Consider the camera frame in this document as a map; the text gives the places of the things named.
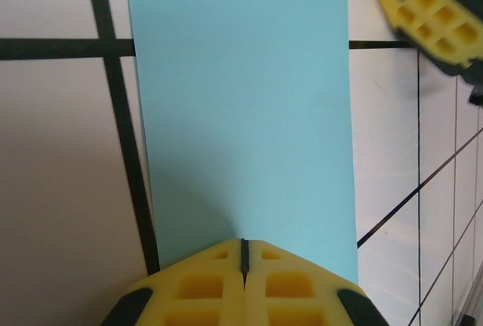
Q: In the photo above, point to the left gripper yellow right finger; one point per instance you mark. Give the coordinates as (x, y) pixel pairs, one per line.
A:
(290, 292)

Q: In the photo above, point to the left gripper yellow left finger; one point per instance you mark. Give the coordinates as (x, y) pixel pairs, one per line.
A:
(203, 292)

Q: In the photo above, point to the light blue cloth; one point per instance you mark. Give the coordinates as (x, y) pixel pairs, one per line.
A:
(245, 114)

